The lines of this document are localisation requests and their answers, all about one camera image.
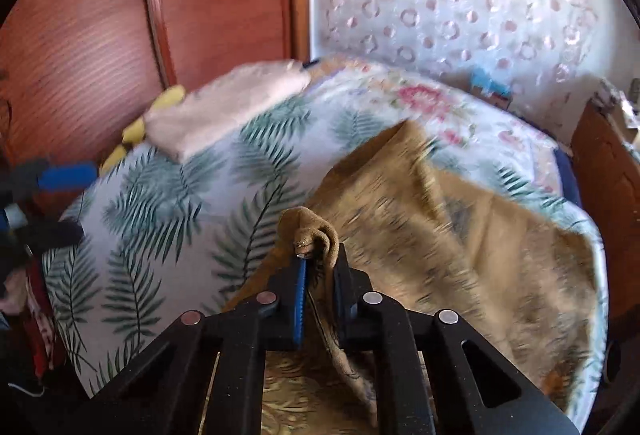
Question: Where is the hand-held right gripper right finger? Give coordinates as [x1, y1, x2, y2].
[331, 254, 582, 435]

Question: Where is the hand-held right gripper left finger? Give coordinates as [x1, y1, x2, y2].
[87, 257, 308, 435]

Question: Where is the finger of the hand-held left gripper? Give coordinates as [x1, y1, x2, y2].
[36, 163, 99, 192]
[15, 219, 85, 252]

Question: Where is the brown paisley patterned shirt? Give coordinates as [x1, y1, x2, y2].
[200, 119, 604, 435]

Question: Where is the red patterned cloth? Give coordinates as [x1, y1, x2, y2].
[22, 259, 67, 382]

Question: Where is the yellow soft item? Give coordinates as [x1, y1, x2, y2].
[99, 85, 187, 176]

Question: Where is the floral leaf printed bed sheet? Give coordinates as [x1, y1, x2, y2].
[42, 55, 609, 416]

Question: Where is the wooden headboard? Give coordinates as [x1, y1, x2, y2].
[0, 0, 312, 218]

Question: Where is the navy blue mattress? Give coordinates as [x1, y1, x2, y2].
[551, 146, 584, 212]

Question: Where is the blue box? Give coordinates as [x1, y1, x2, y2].
[469, 67, 517, 114]

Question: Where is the brown wooden cabinet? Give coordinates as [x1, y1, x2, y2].
[570, 99, 640, 322]

